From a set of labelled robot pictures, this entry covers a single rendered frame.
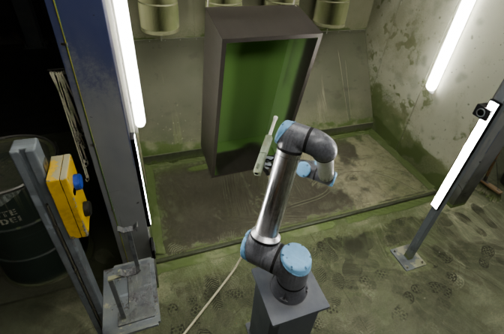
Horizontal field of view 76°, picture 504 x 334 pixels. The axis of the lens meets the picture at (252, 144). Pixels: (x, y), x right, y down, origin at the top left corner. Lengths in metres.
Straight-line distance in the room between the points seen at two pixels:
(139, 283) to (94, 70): 0.94
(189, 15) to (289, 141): 2.22
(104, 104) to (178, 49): 1.97
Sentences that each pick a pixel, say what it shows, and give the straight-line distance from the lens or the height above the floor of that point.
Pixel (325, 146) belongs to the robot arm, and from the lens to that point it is 1.38.
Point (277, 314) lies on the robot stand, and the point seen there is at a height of 0.64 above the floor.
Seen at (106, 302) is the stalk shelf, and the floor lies 0.79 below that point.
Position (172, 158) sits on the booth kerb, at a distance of 3.35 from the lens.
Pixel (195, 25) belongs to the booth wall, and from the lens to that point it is 3.39.
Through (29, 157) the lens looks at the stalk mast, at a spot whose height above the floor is 1.62.
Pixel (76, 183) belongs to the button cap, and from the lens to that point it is 1.10.
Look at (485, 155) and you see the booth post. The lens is 3.33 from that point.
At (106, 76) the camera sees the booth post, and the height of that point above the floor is 1.60.
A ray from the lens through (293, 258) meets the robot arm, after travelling 1.57.
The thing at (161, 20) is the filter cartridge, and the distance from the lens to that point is 2.97.
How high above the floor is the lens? 2.19
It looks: 37 degrees down
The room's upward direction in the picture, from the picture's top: 5 degrees clockwise
